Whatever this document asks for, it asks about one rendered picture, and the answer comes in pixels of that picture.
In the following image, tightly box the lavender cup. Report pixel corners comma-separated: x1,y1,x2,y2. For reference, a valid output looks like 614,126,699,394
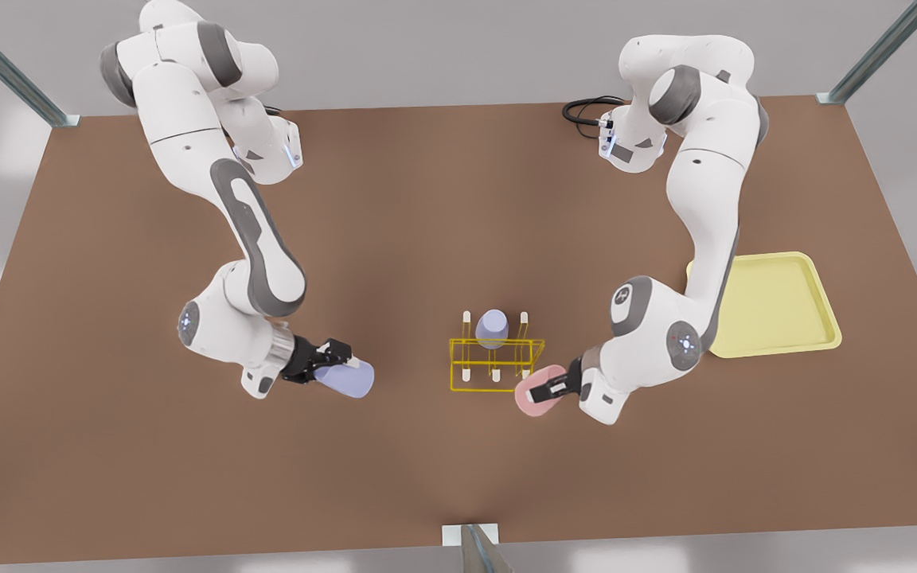
474,310,510,351
314,358,376,400

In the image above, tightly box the silver frame post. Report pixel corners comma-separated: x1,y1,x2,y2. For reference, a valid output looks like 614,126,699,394
442,523,512,573
816,0,917,106
0,3,80,129

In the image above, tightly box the yellow wire cup rack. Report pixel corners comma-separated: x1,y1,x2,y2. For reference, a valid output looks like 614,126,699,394
448,310,546,393

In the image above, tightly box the yellow tray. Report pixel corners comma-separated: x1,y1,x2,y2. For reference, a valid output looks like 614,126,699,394
685,251,844,360

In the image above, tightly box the pink cup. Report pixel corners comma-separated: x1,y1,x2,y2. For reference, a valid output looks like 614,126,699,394
514,364,570,419

